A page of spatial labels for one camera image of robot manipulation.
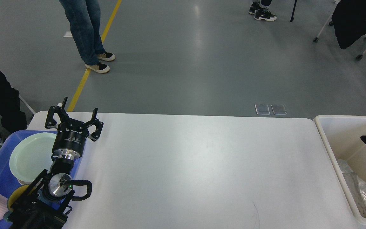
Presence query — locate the blue plastic tray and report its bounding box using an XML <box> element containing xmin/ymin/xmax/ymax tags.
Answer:
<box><xmin>0</xmin><ymin>130</ymin><xmax>80</xmax><ymax>229</ymax></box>

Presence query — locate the silver foil bag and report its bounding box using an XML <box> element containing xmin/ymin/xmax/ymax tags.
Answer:
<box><xmin>337</xmin><ymin>159</ymin><xmax>366</xmax><ymax>218</ymax></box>

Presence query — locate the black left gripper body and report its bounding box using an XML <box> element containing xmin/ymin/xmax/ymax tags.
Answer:
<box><xmin>52</xmin><ymin>125</ymin><xmax>89</xmax><ymax>159</ymax></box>

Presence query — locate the light green plate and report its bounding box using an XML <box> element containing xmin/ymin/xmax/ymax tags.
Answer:
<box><xmin>9</xmin><ymin>132</ymin><xmax>56</xmax><ymax>182</ymax></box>

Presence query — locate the pink plate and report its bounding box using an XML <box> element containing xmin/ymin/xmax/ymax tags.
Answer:
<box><xmin>17</xmin><ymin>179</ymin><xmax>32</xmax><ymax>185</ymax></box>

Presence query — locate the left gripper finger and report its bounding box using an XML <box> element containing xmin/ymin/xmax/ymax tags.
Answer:
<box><xmin>44</xmin><ymin>97</ymin><xmax>70</xmax><ymax>131</ymax></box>
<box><xmin>80</xmin><ymin>108</ymin><xmax>104</xmax><ymax>142</ymax></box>

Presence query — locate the black jacket on chair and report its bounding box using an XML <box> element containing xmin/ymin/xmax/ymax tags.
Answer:
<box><xmin>326</xmin><ymin>0</ymin><xmax>366</xmax><ymax>50</ymax></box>

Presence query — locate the person in black and jeans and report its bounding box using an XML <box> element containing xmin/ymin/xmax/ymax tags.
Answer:
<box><xmin>59</xmin><ymin>0</ymin><xmax>116</xmax><ymax>74</ymax></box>

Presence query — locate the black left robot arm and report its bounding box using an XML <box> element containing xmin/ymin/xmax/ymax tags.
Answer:
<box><xmin>4</xmin><ymin>97</ymin><xmax>104</xmax><ymax>229</ymax></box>

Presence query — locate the beige plastic bin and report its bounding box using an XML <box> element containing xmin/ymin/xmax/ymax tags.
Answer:
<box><xmin>314</xmin><ymin>115</ymin><xmax>366</xmax><ymax>229</ymax></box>

